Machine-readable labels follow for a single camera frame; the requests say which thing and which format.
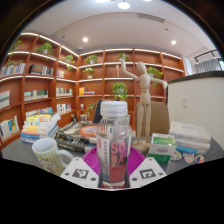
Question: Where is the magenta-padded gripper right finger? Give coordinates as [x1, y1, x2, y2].
[128, 146, 168, 188]

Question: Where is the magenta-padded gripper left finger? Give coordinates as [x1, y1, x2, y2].
[59, 146, 101, 188]

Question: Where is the clear plastic drink bottle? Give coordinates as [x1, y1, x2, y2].
[95, 100, 133, 190]

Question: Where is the small green white box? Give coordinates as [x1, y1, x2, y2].
[147, 132, 178, 164]

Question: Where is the yellow striped white mug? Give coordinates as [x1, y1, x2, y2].
[31, 137, 74, 177]

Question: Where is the small round badge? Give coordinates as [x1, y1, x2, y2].
[182, 152, 195, 164]
[171, 151, 184, 162]

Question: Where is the stack of dark books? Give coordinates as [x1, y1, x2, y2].
[54, 121, 101, 154]

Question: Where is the orange blue round badge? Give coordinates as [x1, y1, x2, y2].
[193, 154, 205, 164]

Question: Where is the tan chair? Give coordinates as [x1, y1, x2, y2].
[149, 101, 171, 135]

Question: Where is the stack of colourful books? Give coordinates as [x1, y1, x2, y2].
[19, 112, 62, 145]

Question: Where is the dark blue chair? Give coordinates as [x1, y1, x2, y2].
[92, 99, 104, 124]

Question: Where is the wooden artist mannequin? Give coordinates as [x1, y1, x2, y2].
[119, 58, 169, 155]

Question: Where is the white partition with dark top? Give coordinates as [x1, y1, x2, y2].
[166, 70, 224, 151]

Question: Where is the wooden shelf unit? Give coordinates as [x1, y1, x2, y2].
[0, 31, 186, 151]

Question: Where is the grey curtain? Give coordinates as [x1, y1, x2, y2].
[195, 59, 219, 74]

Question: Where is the ceiling air vent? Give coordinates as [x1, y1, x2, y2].
[137, 13, 165, 24]

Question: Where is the ceiling lamp with round lights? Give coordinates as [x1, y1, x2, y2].
[94, 0, 153, 10]

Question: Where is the dark curtain rail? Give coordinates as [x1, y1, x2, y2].
[194, 49, 219, 64]

